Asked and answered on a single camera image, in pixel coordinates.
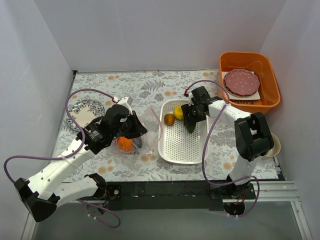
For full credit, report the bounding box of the yellow fruit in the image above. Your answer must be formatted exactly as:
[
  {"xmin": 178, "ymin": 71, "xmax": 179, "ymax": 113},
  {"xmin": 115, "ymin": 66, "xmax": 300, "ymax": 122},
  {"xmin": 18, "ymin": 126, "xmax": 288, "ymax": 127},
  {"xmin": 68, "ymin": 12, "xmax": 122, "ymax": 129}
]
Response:
[{"xmin": 173, "ymin": 106, "xmax": 184, "ymax": 121}]

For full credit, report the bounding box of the clear zip top bag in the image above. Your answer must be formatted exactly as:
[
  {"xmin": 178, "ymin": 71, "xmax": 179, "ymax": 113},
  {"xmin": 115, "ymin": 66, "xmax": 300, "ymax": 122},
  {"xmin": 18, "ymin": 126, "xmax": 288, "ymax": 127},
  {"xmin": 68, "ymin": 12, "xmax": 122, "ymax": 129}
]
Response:
[{"xmin": 110, "ymin": 105, "xmax": 163, "ymax": 155}]

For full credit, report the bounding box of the orange fruit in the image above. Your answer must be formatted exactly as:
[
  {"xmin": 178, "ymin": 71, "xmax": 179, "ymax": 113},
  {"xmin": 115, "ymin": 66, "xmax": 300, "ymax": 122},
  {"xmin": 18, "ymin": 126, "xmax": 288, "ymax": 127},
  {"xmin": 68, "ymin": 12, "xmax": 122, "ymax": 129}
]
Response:
[{"xmin": 117, "ymin": 136, "xmax": 134, "ymax": 153}]

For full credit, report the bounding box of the brown kiwi fruit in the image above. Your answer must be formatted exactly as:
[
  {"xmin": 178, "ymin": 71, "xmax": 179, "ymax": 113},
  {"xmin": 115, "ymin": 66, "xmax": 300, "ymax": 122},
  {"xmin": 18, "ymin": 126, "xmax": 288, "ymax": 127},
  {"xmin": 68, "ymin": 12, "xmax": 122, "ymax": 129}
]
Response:
[{"xmin": 164, "ymin": 113, "xmax": 176, "ymax": 126}]

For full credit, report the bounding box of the green avocado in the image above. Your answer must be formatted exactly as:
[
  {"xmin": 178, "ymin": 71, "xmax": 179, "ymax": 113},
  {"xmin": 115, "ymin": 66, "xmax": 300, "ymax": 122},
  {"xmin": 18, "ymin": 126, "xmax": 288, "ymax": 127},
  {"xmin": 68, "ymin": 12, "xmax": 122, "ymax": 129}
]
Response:
[{"xmin": 186, "ymin": 123, "xmax": 196, "ymax": 134}]

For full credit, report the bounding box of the purple eggplant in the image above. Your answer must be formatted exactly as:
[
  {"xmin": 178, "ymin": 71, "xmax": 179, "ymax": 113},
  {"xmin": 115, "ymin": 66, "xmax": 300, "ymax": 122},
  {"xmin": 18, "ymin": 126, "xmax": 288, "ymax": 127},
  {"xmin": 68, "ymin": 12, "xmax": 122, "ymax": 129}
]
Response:
[{"xmin": 132, "ymin": 137, "xmax": 144, "ymax": 151}]

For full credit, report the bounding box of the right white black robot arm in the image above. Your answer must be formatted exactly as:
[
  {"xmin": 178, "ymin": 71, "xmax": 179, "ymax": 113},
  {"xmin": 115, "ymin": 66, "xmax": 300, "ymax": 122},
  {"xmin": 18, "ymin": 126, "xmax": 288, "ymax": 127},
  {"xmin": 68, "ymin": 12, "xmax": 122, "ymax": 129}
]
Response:
[{"xmin": 181, "ymin": 86, "xmax": 274, "ymax": 199}]

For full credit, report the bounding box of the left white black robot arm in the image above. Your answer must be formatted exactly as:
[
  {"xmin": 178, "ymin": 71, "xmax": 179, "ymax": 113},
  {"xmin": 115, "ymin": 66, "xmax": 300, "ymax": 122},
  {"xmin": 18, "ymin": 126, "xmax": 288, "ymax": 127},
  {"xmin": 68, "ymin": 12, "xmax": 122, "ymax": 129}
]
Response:
[{"xmin": 14, "ymin": 104, "xmax": 148, "ymax": 222}]

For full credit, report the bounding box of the white perforated plastic basket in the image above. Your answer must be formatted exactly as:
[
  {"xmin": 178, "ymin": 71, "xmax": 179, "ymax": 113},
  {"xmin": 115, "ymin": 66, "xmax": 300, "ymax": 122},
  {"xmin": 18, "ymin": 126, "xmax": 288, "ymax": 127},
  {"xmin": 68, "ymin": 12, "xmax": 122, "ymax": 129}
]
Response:
[{"xmin": 157, "ymin": 98, "xmax": 209, "ymax": 165}]

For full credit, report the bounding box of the floral tablecloth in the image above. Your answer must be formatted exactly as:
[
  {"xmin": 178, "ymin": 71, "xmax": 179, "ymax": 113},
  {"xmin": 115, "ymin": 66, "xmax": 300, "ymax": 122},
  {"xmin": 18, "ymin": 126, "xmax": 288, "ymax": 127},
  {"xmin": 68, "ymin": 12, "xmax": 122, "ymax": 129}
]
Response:
[{"xmin": 67, "ymin": 69, "xmax": 238, "ymax": 182}]

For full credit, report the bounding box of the blue floral plate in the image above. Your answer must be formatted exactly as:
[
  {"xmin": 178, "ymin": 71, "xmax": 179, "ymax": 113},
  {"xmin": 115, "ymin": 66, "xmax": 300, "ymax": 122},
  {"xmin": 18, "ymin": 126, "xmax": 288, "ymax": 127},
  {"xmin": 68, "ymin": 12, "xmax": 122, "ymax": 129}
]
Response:
[{"xmin": 69, "ymin": 99, "xmax": 106, "ymax": 128}]

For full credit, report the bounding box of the pink polka dot plate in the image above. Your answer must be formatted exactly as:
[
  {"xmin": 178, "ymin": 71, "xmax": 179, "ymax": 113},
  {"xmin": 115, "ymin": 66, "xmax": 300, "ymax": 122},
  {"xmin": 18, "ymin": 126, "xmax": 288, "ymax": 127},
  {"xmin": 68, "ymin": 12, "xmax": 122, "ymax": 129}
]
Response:
[{"xmin": 223, "ymin": 69, "xmax": 261, "ymax": 98}]

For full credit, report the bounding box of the beige ceramic bowl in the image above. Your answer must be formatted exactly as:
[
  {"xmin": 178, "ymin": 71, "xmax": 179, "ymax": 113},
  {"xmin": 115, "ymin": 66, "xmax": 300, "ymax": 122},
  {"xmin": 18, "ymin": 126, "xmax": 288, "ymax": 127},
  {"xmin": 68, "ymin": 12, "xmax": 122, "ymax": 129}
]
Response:
[{"xmin": 265, "ymin": 133, "xmax": 281, "ymax": 158}]

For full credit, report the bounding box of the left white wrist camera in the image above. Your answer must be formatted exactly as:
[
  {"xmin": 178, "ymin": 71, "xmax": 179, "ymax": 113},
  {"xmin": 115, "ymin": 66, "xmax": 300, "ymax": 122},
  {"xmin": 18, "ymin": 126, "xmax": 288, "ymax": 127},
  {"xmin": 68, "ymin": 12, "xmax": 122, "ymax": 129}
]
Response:
[{"xmin": 112, "ymin": 96, "xmax": 133, "ymax": 106}]

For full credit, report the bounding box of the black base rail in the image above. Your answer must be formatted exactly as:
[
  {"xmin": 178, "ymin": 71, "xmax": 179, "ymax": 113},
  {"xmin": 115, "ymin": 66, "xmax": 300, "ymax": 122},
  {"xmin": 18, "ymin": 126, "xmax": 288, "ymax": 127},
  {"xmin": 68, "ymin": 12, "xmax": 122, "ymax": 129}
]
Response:
[{"xmin": 77, "ymin": 180, "xmax": 257, "ymax": 211}]

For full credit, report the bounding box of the aluminium frame rail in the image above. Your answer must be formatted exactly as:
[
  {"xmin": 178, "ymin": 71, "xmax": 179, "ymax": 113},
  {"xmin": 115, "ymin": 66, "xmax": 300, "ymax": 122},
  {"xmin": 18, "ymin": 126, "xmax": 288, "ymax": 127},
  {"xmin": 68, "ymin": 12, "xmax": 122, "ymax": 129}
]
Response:
[{"xmin": 22, "ymin": 181, "xmax": 312, "ymax": 240}]

